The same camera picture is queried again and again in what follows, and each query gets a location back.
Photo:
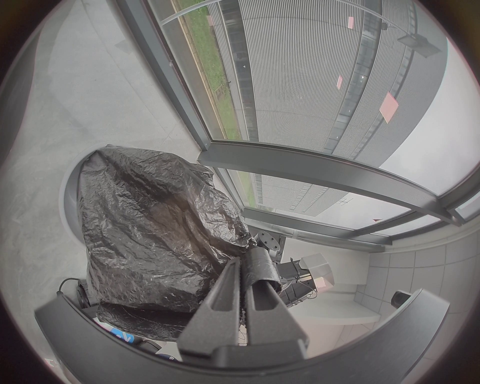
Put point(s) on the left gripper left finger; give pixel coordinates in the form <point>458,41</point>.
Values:
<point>221,318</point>

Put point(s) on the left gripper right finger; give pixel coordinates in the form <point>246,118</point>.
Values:
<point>275,322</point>

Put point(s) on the black plastic bag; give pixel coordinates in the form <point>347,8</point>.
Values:
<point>150,225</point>

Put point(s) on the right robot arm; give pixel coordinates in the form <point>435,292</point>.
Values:
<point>318,270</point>

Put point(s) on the white trash bin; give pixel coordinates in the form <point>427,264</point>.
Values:
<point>69,202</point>

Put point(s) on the window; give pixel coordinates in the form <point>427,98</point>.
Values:
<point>300,165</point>

